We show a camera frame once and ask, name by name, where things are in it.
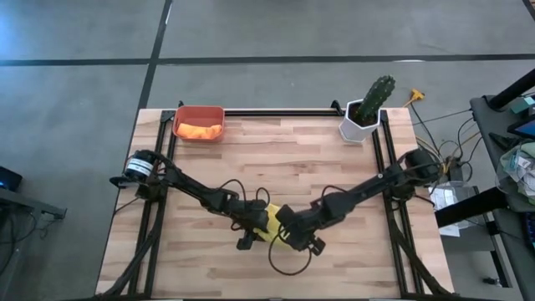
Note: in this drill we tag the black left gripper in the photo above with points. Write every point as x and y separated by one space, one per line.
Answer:
248 215

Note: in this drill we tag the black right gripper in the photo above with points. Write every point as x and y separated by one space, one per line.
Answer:
299 228

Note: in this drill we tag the yellow microfiber towel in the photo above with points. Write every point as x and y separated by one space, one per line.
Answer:
273 223

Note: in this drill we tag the orange microfiber towel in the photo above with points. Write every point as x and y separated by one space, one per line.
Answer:
198 131

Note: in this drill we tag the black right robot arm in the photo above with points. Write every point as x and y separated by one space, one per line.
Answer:
376 184

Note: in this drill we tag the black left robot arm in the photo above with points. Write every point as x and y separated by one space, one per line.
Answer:
188 188

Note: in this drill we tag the orange plastic basket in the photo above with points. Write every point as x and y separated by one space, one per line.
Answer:
198 113

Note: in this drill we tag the clear bag of towels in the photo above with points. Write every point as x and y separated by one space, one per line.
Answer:
518 167

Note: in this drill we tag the white faceted plant pot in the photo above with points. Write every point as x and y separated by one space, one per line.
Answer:
355 131

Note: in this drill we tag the green cactus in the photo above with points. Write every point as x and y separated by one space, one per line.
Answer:
376 96

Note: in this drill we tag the clear plastic storage box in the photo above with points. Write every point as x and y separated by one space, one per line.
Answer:
449 196

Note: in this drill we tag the black power strip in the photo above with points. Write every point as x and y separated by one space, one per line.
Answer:
455 171

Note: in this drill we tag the black side table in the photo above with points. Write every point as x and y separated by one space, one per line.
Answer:
487 125

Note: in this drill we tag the black monitor stand base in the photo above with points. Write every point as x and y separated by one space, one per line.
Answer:
499 140

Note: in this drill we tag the grey metal stand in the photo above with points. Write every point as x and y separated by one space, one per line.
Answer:
25 205

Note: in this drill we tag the black device with blue light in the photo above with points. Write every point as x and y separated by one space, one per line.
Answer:
8 179

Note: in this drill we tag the blue-screen monitor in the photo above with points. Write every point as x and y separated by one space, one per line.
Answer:
524 127

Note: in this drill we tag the black aluminium table frame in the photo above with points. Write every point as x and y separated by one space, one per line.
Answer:
276 112

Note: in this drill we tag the black monitor stand post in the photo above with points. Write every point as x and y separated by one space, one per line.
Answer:
512 90

